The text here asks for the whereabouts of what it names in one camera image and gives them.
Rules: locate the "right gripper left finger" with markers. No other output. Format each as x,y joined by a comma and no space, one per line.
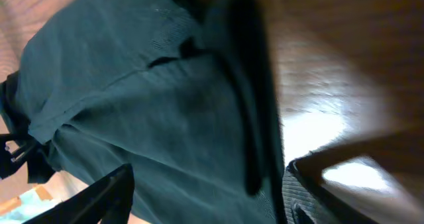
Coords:
108,201

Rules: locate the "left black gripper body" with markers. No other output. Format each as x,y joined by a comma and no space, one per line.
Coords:
11,162

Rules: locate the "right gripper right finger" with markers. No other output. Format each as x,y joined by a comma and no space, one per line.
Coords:
305,202

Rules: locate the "black logo shirt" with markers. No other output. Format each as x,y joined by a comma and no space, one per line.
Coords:
181,90

